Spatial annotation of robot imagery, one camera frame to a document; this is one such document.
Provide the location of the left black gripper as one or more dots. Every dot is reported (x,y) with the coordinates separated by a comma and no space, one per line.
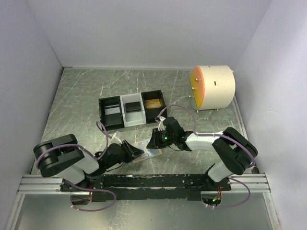
(132,151)

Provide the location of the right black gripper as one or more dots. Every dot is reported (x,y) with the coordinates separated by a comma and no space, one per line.
(155,142)

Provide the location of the blue credit card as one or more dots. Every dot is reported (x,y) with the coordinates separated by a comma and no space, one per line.
(149,153)

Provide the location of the tan leather card holder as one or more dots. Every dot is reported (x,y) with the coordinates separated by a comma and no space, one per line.
(140,158)

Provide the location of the three-compartment black white tray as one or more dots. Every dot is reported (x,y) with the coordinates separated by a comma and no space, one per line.
(124,119)

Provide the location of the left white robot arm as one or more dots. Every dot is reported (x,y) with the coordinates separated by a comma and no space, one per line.
(65,158)

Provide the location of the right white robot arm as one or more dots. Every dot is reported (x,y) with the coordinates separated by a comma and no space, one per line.
(236,152)

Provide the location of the gold card in tray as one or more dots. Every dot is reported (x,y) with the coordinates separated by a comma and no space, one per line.
(153,103)

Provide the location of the black card in tray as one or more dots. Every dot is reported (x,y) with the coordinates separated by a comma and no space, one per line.
(133,107)

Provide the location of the silver card in tray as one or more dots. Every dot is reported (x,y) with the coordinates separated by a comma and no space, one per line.
(112,109)

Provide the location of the cream drum with orange face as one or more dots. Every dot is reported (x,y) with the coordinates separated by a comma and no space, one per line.
(212,87)

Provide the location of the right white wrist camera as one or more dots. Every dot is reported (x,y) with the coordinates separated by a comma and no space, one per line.
(161,126)

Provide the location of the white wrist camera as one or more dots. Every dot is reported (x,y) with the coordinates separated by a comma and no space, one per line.
(161,126)
(116,138)

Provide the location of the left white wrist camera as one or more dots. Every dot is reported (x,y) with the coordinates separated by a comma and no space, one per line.
(116,138)

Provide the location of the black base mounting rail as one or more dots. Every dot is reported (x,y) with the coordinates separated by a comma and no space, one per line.
(156,186)

